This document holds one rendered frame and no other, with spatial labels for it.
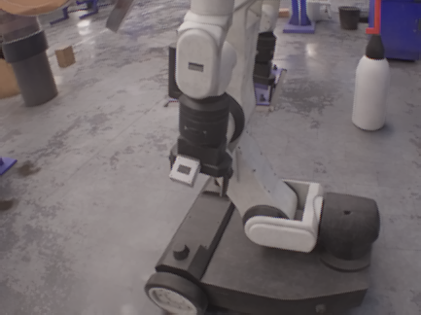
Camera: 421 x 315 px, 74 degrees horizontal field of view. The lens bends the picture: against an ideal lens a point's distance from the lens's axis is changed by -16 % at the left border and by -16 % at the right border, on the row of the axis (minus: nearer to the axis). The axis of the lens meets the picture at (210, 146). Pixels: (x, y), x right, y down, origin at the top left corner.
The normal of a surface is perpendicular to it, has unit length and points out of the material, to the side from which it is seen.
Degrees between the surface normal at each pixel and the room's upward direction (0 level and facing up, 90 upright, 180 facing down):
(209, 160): 90
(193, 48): 90
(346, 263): 0
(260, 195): 90
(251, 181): 90
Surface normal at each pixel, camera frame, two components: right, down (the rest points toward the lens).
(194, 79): -0.36, 0.54
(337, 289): -0.11, -0.84
